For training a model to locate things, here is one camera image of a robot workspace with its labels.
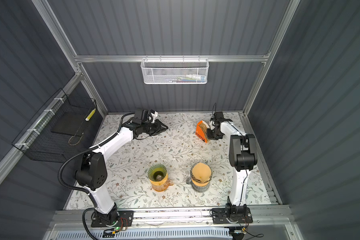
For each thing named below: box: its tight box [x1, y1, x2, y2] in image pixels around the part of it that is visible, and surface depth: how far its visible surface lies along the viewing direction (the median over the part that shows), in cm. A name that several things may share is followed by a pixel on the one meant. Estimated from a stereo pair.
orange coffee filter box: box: [195, 120, 210, 143], surface depth 102 cm
